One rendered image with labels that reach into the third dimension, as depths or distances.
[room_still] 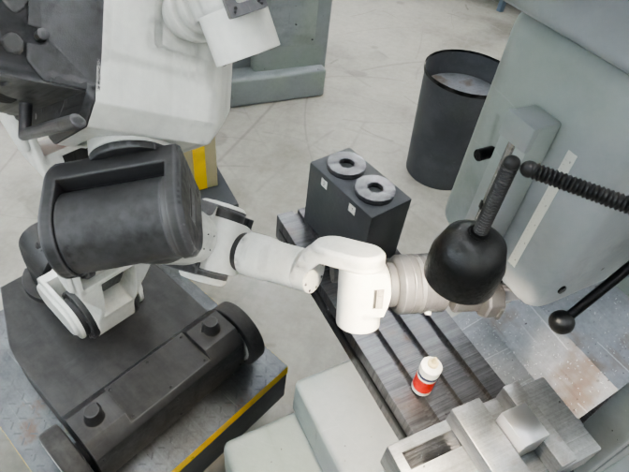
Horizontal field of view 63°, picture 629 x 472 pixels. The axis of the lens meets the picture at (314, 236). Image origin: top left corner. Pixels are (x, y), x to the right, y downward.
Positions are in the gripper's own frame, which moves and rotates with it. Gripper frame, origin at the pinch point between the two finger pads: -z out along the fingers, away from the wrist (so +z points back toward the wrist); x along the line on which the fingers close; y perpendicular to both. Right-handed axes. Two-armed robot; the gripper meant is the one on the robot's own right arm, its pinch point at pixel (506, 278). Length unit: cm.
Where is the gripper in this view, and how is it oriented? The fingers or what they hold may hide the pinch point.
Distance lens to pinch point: 83.9
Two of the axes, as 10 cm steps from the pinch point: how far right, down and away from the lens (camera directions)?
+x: -1.4, -7.2, 6.8
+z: -9.8, 0.3, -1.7
